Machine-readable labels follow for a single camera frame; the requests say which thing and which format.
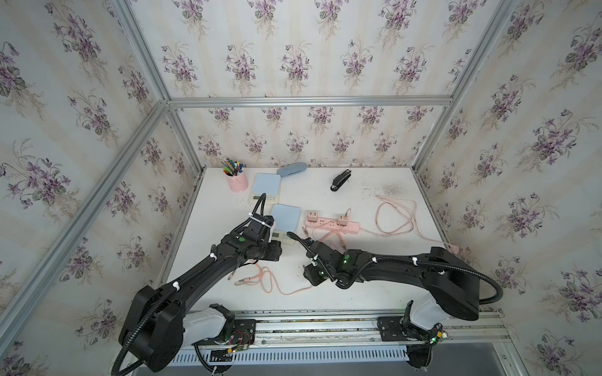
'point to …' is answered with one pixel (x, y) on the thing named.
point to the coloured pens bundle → (232, 168)
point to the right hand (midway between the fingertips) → (311, 273)
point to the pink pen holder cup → (238, 183)
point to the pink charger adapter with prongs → (312, 217)
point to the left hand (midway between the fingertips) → (276, 250)
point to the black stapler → (339, 179)
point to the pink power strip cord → (415, 210)
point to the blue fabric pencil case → (291, 168)
